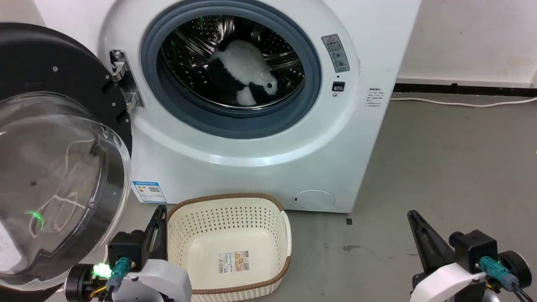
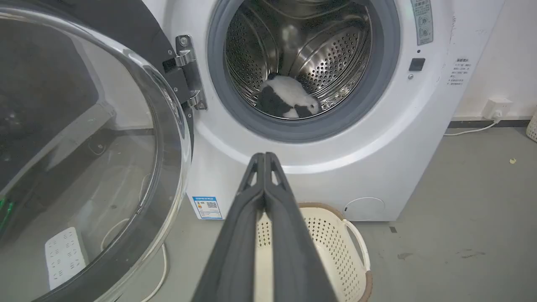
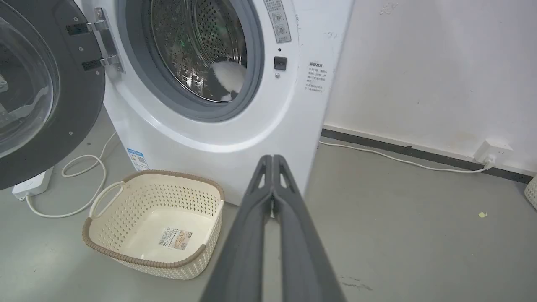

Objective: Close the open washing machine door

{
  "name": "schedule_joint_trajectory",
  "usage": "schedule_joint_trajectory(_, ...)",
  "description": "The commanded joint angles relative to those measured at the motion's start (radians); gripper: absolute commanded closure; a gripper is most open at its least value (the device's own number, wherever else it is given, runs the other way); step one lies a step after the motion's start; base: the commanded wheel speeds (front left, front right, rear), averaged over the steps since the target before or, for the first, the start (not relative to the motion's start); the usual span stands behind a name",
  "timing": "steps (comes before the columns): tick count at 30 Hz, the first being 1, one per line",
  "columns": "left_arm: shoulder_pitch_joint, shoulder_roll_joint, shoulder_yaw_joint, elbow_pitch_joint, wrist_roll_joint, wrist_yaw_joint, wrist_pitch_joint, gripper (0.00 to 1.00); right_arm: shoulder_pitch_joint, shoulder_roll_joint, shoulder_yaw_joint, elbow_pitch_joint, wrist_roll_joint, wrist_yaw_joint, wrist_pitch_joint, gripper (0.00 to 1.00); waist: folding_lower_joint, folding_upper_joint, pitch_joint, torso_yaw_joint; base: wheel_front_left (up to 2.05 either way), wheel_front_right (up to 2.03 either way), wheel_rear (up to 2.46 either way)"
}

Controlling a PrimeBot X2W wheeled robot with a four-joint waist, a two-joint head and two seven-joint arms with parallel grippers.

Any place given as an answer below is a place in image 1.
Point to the black and white plush toy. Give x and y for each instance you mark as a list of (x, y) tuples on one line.
[(247, 67)]

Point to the paper label in basket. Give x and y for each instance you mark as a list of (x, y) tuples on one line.
[(233, 261)]

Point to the small text sticker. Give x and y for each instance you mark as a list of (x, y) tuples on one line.
[(374, 97)]

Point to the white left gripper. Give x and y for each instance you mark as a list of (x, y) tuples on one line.
[(161, 281)]

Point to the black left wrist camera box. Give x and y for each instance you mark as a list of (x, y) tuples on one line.
[(126, 247)]

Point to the round washing machine door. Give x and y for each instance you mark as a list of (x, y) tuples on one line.
[(54, 167)]

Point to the black right wrist joint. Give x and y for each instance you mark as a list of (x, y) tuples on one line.
[(517, 266)]

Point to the blue energy label sticker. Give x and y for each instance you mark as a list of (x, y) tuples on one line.
[(149, 191)]

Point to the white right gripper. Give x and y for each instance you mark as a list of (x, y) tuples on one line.
[(444, 283)]

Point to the grey warning sticker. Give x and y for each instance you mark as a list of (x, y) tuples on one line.
[(335, 52)]

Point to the black wrist joint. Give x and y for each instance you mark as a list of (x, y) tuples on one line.
[(77, 283), (517, 266)]

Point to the cream laundry basket brown rim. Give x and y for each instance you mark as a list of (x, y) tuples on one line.
[(235, 247)]

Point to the chrome door hinge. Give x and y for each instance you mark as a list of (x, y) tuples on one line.
[(126, 79)]

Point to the round filter cover flap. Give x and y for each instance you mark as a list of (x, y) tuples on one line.
[(314, 200)]

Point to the black door latch socket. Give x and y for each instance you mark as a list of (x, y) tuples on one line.
[(338, 87)]

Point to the white front-load washing machine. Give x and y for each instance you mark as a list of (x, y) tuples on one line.
[(251, 167)]

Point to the black baseboard strip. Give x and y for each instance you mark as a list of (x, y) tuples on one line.
[(461, 89)]

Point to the black left wrist joint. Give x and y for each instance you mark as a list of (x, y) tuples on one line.
[(77, 283)]

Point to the grey rubber door gasket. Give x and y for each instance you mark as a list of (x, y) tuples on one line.
[(235, 121)]

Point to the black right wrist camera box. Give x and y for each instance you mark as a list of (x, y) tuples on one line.
[(476, 249)]

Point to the stainless steel washer drum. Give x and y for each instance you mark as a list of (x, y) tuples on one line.
[(188, 63)]

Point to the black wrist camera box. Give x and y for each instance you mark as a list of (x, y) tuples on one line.
[(126, 247), (476, 249)]

